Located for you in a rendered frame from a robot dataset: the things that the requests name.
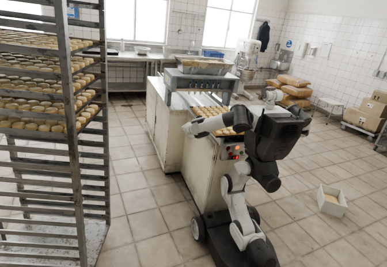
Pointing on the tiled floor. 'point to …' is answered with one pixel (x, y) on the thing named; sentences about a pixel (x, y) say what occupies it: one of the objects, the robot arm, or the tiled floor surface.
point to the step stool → (330, 108)
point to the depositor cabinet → (167, 125)
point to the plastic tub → (331, 201)
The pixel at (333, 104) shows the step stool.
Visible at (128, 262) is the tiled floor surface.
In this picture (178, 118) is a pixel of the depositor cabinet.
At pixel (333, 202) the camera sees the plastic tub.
